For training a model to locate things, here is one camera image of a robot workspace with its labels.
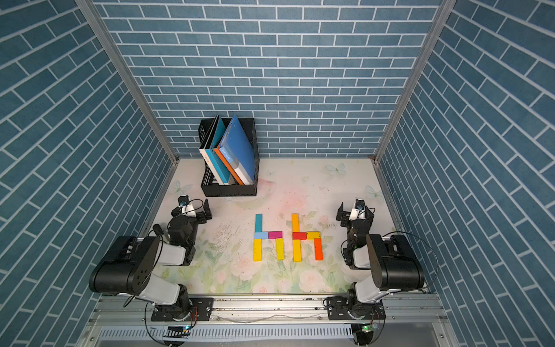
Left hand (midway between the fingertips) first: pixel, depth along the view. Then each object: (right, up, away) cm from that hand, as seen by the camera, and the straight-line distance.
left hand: (201, 200), depth 89 cm
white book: (+4, +18, -4) cm, 19 cm away
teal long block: (+23, -11, +7) cm, 27 cm away
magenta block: (+31, -15, +2) cm, 34 cm away
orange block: (+40, -11, +5) cm, 41 cm away
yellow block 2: (+40, -20, -3) cm, 45 cm away
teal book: (+7, +18, -4) cm, 20 cm away
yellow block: (+33, -20, -2) cm, 39 cm away
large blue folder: (+12, +23, +15) cm, 30 cm away
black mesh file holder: (-2, +5, +18) cm, 19 cm away
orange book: (+12, +13, +2) cm, 18 cm away
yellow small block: (+47, -15, +2) cm, 49 cm away
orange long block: (+49, -20, -1) cm, 53 cm away
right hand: (+66, -2, +1) cm, 66 cm away
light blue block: (+25, -15, +3) cm, 29 cm away
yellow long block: (+24, -20, -2) cm, 31 cm away
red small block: (+43, -15, +2) cm, 45 cm away
